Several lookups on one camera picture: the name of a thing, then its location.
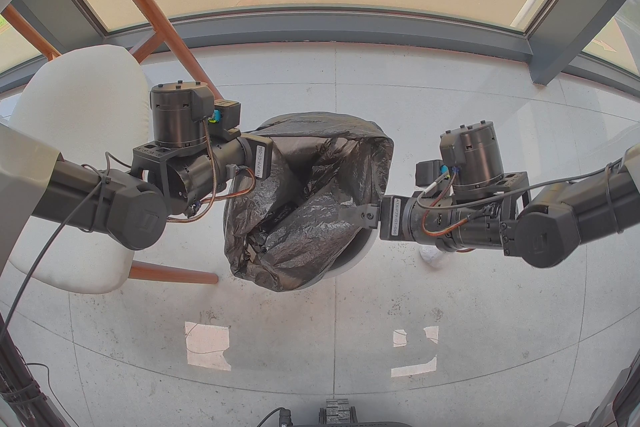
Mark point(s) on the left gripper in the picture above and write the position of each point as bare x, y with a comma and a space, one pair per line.
190, 180

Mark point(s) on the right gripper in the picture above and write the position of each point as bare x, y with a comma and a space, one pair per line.
407, 221

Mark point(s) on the black plastic bag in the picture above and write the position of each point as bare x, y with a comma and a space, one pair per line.
320, 175

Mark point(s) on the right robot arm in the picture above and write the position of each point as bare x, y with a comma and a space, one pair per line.
550, 230

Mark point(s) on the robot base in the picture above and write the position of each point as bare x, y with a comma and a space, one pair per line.
339, 412

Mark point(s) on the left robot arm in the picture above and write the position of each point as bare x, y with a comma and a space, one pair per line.
115, 205

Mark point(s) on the white trash bin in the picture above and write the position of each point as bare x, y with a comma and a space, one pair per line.
356, 263

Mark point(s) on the crumpled white paper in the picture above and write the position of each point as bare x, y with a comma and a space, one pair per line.
432, 257

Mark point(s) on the white chair with wooden legs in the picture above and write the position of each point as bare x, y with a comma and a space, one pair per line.
75, 89

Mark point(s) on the window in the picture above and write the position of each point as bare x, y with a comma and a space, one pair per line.
350, 32

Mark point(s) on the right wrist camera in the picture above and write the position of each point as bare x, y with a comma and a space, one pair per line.
427, 174

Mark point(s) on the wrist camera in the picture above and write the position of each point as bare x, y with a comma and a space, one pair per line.
227, 114
427, 174

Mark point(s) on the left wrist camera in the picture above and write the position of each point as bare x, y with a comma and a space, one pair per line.
227, 114

